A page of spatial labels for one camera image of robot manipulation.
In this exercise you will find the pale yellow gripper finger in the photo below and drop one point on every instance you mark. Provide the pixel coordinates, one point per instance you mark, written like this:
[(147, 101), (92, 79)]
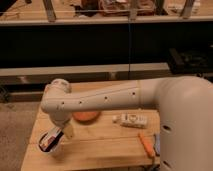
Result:
[(68, 131)]

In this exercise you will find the black boxed eraser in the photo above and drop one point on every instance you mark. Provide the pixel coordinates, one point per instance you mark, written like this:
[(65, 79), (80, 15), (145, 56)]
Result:
[(54, 131)]

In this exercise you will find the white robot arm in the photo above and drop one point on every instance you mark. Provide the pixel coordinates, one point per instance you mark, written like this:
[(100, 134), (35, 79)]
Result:
[(185, 106)]

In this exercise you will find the orange wooden bowl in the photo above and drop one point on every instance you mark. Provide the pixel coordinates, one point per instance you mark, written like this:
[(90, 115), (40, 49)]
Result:
[(85, 116)]

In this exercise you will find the small white bottle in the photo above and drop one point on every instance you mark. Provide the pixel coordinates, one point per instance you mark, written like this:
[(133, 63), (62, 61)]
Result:
[(131, 120)]

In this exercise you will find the blue sponge block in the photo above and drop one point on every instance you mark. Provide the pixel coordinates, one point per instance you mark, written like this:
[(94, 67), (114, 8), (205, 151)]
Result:
[(157, 144)]

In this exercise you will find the black box on shelf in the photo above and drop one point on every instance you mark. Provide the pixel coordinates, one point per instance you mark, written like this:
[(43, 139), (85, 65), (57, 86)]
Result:
[(190, 62)]

